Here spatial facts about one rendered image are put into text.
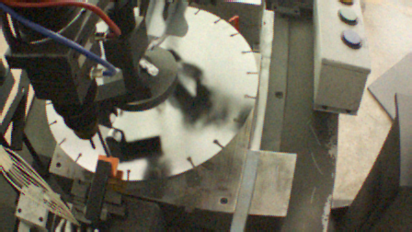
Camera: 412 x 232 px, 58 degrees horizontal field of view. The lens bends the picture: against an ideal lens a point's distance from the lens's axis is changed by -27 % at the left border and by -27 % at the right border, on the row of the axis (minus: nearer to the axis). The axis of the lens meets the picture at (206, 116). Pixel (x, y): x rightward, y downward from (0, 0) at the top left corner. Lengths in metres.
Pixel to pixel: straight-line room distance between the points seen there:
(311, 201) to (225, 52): 0.29
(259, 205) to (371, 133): 1.19
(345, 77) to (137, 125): 0.38
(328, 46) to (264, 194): 0.28
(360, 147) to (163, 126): 1.25
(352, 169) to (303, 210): 0.95
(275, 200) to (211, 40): 0.26
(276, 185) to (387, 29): 1.74
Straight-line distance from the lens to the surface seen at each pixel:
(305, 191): 0.81
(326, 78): 0.83
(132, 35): 0.49
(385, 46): 2.24
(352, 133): 1.81
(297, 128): 0.87
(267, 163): 0.74
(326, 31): 0.84
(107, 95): 0.57
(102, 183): 0.56
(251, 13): 0.89
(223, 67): 0.68
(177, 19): 0.65
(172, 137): 0.62
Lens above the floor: 1.46
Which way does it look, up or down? 55 degrees down
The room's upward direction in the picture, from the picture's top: 5 degrees counter-clockwise
